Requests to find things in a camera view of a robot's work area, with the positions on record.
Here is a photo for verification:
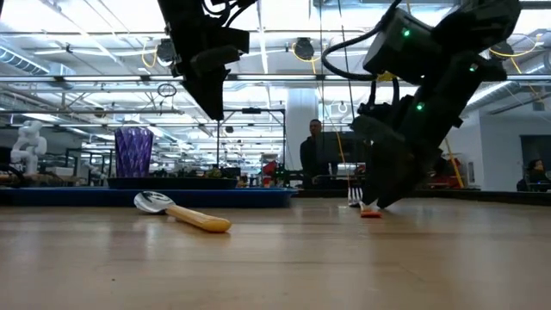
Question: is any blue plastic tray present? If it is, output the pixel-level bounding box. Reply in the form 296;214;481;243
0;186;298;209

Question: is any spoon with yellow handle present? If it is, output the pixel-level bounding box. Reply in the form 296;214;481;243
133;190;232;234

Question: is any person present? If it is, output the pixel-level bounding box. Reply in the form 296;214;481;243
516;158;551;193
299;118;341;189

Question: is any hanging black cable reel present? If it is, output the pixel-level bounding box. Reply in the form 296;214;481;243
155;38;176;64
294;37;316;62

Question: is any white round column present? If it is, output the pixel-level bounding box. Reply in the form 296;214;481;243
285;88;320;172

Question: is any dark monitor screen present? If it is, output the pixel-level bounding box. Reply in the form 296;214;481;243
318;131;367;164

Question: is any purple ribbed plastic cup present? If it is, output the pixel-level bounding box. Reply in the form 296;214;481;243
114;127;155;179

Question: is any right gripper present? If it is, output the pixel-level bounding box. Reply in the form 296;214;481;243
350;96;444;210

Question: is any yellow leaning pole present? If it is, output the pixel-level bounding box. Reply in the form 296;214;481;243
444;137;466;189

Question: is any black metal rig frame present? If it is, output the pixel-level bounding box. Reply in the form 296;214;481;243
215;107;288;184

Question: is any white humanoid robot figure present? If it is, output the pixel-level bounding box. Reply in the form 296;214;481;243
9;120;48;177

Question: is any fork with orange handle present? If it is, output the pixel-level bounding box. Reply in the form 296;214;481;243
347;186;383;219

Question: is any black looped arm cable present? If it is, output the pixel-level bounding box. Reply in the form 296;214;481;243
321;0;404;83

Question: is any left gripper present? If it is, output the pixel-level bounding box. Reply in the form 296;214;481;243
165;25;251;122

